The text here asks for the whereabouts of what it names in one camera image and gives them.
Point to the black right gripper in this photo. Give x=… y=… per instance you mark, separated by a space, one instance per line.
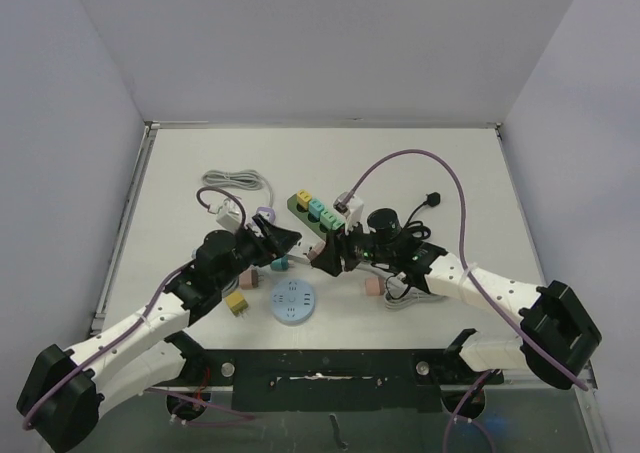
x=343 y=252

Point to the pink charger by coil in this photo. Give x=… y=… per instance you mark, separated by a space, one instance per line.
x=250 y=279

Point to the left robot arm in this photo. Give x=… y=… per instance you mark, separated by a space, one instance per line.
x=67 y=390

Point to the purple power strip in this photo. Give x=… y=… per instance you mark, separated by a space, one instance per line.
x=267 y=212

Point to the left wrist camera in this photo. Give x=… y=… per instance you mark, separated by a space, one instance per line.
x=229 y=216

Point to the white USB power strip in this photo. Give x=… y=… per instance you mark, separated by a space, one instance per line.
x=303 y=252

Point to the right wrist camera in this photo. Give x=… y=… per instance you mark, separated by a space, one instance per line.
x=350 y=208

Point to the yellow USB charger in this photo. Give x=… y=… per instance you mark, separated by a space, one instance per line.
x=303 y=199

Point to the teal charger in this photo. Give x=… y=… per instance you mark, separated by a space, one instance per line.
x=281 y=264
x=316 y=207

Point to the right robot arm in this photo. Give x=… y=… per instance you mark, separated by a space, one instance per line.
x=555 y=336

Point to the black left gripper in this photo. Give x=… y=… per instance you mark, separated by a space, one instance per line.
x=273 y=243

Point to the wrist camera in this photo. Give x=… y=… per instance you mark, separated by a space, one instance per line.
x=350 y=208
x=229 y=216

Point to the round blue power socket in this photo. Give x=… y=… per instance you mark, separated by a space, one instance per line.
x=293 y=301

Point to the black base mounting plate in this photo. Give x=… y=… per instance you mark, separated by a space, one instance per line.
x=330 y=380

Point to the pink charger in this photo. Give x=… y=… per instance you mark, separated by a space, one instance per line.
x=316 y=250
x=374 y=286
x=250 y=279

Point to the green power strip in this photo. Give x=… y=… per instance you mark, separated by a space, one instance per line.
x=307 y=220

